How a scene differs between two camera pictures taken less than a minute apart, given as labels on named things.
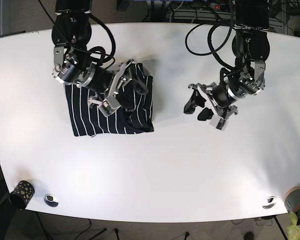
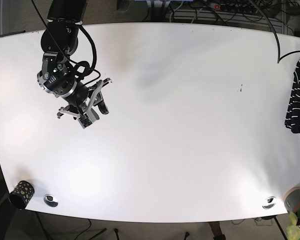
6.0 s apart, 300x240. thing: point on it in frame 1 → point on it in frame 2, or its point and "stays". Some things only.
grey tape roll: (296, 198) stays
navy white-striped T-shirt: (88, 121) → (297, 118)
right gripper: (106, 100) → (81, 98)
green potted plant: (294, 231) stays
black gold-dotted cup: (21, 195) stays
